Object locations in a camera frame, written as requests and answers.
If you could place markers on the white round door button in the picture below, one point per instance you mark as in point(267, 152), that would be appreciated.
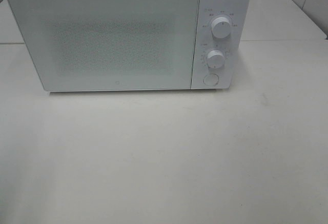
point(211, 79)

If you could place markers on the white microwave knob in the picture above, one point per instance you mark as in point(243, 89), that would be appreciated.
point(215, 59)
point(221, 27)

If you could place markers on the white microwave door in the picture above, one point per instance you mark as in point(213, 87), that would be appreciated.
point(103, 45)

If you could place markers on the white microwave oven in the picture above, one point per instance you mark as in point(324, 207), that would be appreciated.
point(220, 1)

